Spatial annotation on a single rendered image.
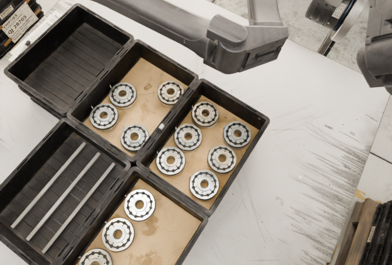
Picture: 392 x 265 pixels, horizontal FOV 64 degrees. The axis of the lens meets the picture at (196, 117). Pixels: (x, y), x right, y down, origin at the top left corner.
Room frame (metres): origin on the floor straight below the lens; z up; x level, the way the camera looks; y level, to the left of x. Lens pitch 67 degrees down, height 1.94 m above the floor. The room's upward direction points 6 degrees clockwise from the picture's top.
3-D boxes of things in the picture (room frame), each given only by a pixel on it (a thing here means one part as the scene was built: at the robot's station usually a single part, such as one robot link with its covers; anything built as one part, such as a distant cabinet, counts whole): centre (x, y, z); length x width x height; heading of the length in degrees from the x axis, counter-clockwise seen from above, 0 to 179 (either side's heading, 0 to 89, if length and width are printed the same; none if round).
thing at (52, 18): (0.81, 0.71, 0.70); 0.33 x 0.23 x 0.01; 156
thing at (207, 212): (0.35, -0.04, 0.92); 0.40 x 0.30 x 0.02; 152
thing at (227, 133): (0.41, -0.16, 0.86); 0.10 x 0.10 x 0.01
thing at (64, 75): (0.63, 0.49, 0.87); 0.40 x 0.30 x 0.11; 152
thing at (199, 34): (0.43, 0.13, 1.45); 0.43 x 0.06 x 0.11; 67
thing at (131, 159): (0.49, 0.22, 0.92); 0.40 x 0.30 x 0.02; 152
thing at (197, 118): (0.48, -0.03, 0.86); 0.10 x 0.10 x 0.01
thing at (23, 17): (1.12, 1.09, 0.41); 0.31 x 0.02 x 0.16; 156
